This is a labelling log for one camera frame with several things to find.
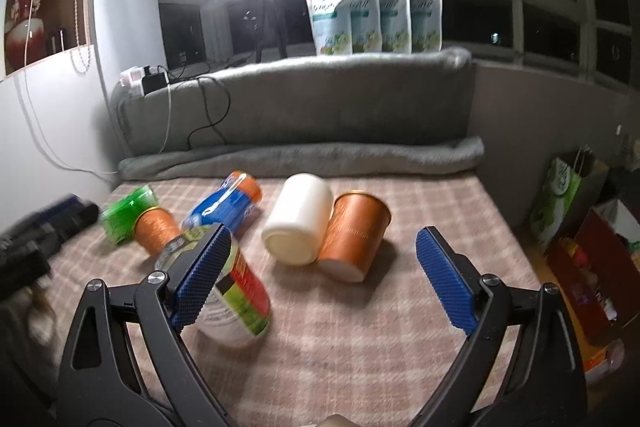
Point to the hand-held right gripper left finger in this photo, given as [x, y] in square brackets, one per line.
[202, 277]

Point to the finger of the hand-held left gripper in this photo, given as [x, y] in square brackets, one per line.
[70, 213]

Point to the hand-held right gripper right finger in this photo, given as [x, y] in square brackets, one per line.
[445, 282]

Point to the red and green printed cup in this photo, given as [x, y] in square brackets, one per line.
[245, 297]

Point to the green orange bottle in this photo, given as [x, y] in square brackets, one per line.
[122, 212]

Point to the small orange cup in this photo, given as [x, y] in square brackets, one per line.
[156, 229]

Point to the blue orange bottle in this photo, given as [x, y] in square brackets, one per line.
[227, 204]

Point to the copper paper cup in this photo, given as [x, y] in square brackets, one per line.
[357, 232]

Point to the white cup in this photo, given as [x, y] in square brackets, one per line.
[300, 219]

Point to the plaid blanket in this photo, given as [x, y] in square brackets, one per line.
[350, 332]

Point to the green paper bag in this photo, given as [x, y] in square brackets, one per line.
[555, 202]

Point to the white power strip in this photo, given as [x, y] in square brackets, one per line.
[131, 82]

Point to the red cardboard box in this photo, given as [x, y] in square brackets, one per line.
[595, 287]

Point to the black charger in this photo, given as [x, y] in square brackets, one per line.
[155, 81]

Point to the rolled grey blanket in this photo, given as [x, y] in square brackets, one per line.
[325, 159]

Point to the red and white vase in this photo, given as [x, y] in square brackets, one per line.
[25, 37]

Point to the grey fleece blanket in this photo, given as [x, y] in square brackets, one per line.
[325, 102]

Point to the black tripod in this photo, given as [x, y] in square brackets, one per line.
[270, 22]

